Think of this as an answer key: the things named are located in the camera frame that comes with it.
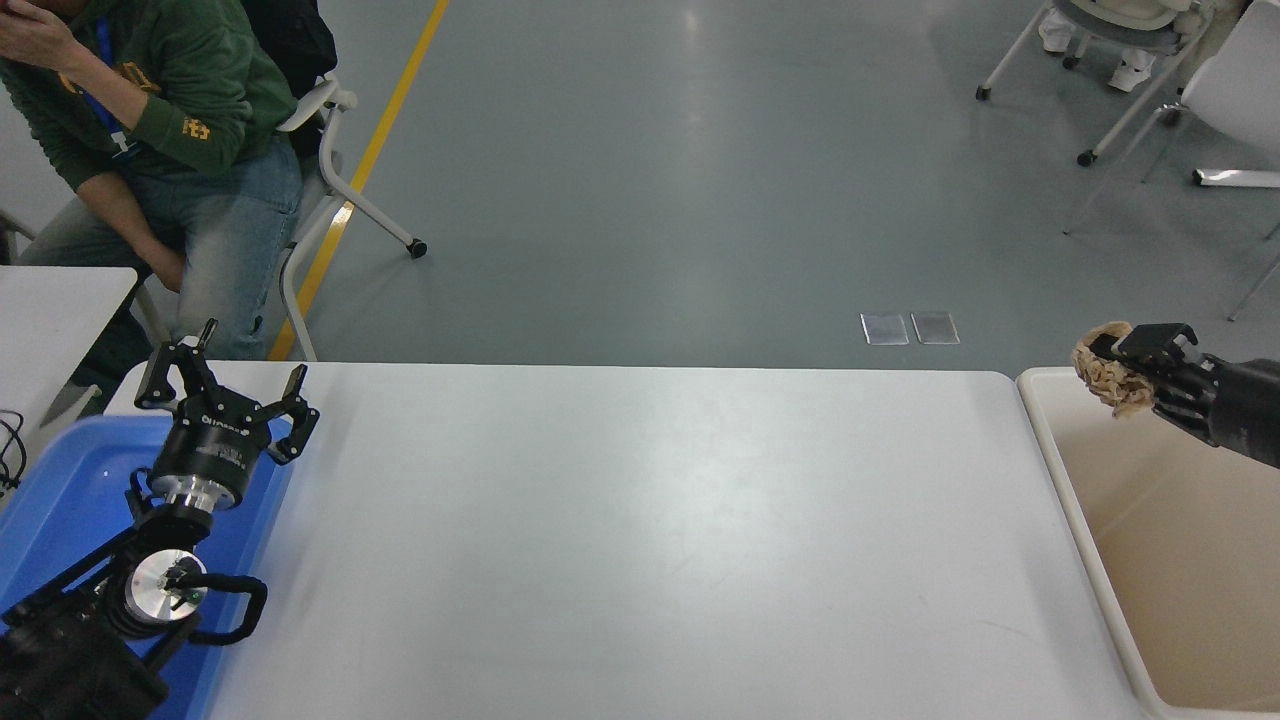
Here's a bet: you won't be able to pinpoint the person's right hand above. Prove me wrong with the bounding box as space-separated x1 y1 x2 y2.
148 240 188 294

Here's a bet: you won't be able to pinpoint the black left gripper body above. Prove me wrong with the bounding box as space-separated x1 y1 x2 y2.
150 390 274 496

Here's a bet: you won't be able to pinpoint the tan paper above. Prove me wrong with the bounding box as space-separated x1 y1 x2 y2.
1072 321 1157 419

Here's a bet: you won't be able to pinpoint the white side table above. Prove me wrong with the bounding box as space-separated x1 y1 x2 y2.
0 266 139 451

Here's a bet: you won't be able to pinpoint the white chair thin legs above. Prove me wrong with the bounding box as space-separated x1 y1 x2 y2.
1063 0 1280 322

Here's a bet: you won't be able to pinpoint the blue plastic tray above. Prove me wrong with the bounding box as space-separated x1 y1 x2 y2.
0 415 298 720

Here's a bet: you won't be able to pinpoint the large pale plastic bin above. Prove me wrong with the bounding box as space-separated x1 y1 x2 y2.
1017 367 1280 720

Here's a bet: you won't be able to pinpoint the grey seat rolling chair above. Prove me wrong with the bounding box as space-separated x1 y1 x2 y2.
976 0 1216 167

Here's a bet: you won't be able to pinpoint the person's left hand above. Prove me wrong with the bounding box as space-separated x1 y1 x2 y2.
0 0 79 73

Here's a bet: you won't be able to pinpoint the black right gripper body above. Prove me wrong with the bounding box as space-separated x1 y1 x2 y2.
1203 356 1280 471

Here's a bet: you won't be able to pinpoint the blue lanyard with badge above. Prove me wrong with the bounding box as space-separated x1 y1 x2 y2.
80 15 141 161

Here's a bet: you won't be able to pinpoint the black bag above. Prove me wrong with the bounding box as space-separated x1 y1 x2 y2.
240 0 338 101

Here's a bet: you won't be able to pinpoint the white chair on casters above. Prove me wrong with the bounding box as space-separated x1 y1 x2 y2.
275 80 429 361

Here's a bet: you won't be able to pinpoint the black cable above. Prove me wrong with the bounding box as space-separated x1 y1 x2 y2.
0 410 29 497

